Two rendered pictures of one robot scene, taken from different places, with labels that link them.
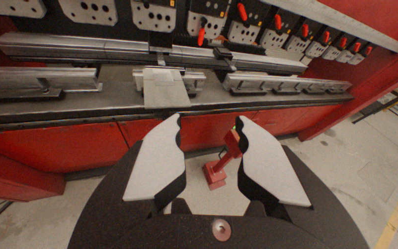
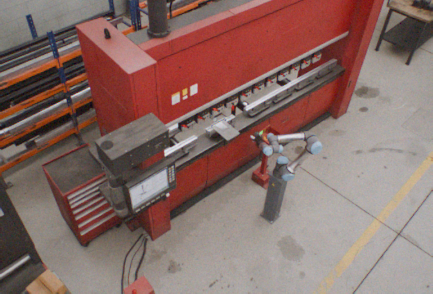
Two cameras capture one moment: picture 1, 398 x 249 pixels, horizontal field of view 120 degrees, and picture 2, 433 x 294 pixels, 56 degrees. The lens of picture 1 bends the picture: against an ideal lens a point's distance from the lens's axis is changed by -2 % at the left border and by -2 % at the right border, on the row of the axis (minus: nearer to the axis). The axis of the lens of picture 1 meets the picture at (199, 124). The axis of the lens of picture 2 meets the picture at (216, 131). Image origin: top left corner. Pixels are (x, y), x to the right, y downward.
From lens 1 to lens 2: 394 cm
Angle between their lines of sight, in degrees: 9
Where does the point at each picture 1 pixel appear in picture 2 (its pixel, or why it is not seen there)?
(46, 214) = (171, 240)
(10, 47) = not seen: hidden behind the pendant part
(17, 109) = (181, 162)
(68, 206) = (180, 232)
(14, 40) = not seen: hidden behind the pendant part
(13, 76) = (176, 150)
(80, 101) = (194, 150)
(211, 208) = not seen: hidden behind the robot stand
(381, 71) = (347, 48)
